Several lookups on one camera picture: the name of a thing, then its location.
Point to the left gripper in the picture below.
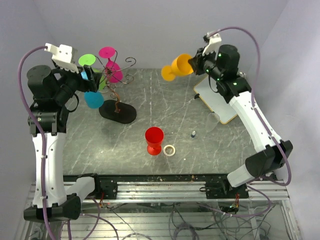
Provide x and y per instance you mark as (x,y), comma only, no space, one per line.
(86,85)

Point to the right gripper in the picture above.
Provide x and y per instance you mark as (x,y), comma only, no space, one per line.
(196,62)

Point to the orange plastic wine glass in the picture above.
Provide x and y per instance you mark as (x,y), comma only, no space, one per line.
(179,67)

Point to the green plastic wine glass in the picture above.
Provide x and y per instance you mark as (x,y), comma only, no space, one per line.
(90,59)

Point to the pink plastic wine glass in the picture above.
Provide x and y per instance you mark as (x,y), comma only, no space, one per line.
(112,70)

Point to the blue plastic wine glass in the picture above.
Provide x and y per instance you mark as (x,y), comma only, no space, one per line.
(94,99)

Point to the red plastic wine glass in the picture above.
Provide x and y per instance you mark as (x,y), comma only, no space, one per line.
(154,137)

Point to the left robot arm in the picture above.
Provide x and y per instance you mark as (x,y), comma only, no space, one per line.
(52,89)

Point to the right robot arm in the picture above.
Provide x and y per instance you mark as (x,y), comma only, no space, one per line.
(272,151)

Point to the white board yellow rim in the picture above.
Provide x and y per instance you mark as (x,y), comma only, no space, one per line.
(214,101)

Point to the white tape roll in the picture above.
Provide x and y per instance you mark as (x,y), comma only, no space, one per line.
(169,150)

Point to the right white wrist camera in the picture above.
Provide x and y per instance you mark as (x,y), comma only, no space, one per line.
(213,41)

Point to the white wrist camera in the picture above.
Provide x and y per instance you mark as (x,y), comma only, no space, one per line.
(213,41)
(63,56)

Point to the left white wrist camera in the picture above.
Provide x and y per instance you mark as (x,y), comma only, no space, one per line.
(63,56)

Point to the copper wire glass rack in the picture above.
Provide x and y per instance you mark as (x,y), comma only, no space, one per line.
(113,109)

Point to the aluminium mounting rail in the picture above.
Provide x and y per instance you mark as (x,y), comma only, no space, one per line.
(189,188)

